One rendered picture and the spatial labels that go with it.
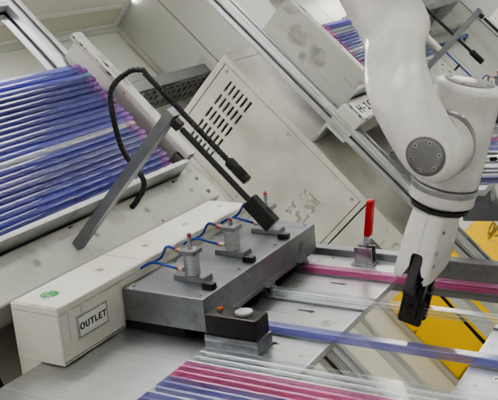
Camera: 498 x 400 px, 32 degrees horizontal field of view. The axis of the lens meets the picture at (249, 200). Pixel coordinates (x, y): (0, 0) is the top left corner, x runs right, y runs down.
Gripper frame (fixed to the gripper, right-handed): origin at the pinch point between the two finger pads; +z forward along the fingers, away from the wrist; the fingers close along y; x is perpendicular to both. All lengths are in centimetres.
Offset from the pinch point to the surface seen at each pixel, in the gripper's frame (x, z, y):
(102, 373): -29.0, 8.8, 29.6
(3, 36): -263, 46, -194
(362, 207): -43, 29, -96
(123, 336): -33.2, 9.9, 19.7
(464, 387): 11.8, -1.8, 17.4
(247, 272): -23.1, 1.6, 5.2
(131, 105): -65, -7, -22
